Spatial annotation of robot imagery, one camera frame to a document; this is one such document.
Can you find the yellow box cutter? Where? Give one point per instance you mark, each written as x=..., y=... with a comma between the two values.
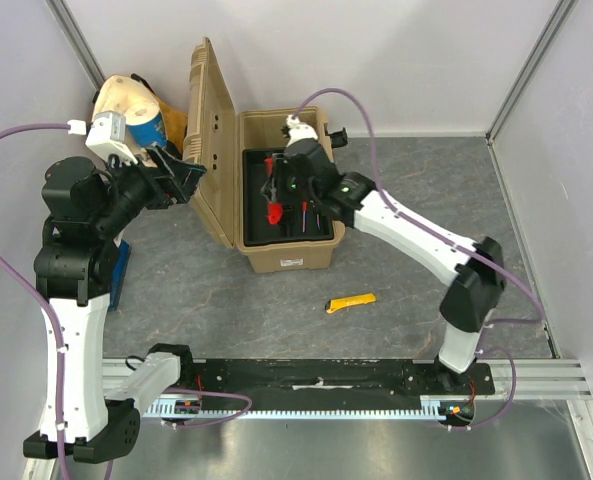
x=337, y=304

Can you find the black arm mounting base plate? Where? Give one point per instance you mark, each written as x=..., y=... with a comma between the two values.
x=407, y=377

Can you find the blue paper towel roll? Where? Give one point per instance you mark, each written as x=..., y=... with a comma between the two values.
x=146, y=125

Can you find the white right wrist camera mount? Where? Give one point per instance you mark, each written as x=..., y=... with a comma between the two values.
x=296, y=130

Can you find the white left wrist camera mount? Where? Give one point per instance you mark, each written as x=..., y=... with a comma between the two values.
x=105, y=136

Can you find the blue packaged tool card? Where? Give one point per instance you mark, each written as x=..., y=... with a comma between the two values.
x=118, y=275

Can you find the grey slotted cable duct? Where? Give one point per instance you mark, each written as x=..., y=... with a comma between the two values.
x=305, y=404

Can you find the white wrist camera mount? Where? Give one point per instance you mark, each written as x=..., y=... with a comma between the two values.
x=296, y=130
x=105, y=136

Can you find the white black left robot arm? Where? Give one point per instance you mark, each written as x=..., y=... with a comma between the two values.
x=88, y=210

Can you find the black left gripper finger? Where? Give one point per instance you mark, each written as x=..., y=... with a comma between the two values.
x=179, y=189
x=181, y=171

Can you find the tan plastic tool box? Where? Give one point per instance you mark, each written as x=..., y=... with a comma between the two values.
x=215, y=138

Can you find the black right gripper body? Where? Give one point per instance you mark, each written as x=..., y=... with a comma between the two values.
x=280, y=170

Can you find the red box cutter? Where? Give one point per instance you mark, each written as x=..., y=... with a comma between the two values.
x=274, y=207

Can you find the tan leather tool bag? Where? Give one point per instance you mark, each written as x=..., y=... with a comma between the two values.
x=120, y=92

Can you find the blue red handled screwdriver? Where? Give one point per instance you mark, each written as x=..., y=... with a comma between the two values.
x=304, y=216

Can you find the black tool box tray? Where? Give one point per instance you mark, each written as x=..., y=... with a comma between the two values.
x=256, y=229

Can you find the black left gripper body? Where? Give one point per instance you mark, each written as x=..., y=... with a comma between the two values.
x=132, y=190

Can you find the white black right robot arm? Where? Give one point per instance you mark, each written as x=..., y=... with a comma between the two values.
x=463, y=265

